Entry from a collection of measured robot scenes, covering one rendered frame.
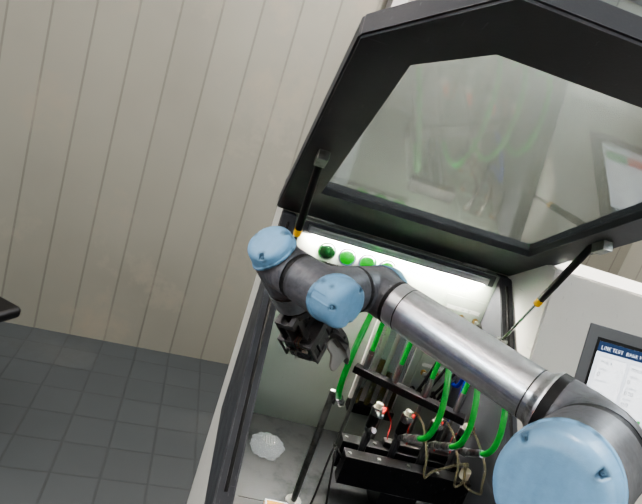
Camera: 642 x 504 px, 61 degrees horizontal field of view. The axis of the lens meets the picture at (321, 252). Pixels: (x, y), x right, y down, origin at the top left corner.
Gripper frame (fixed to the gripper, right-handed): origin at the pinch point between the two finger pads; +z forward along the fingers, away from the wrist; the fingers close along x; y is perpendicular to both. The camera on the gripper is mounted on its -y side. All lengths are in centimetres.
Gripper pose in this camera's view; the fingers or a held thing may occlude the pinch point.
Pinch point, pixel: (330, 351)
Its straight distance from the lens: 110.1
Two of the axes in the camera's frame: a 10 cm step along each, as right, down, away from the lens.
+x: 8.6, 1.7, -4.8
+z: 2.6, 6.6, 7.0
